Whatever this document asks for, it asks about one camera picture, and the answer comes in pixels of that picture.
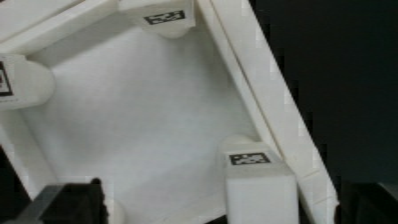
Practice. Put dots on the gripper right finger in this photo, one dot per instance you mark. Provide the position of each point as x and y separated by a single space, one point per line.
367 203

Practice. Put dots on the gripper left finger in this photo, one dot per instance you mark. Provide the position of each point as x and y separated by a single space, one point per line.
67 204

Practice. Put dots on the white table leg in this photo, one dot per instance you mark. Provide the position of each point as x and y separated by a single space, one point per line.
259 184
26 82
161 16

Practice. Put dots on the white square tabletop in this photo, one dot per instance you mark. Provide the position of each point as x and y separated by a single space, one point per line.
149 104

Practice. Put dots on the white front fence bar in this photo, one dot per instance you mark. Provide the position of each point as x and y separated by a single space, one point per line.
263 75

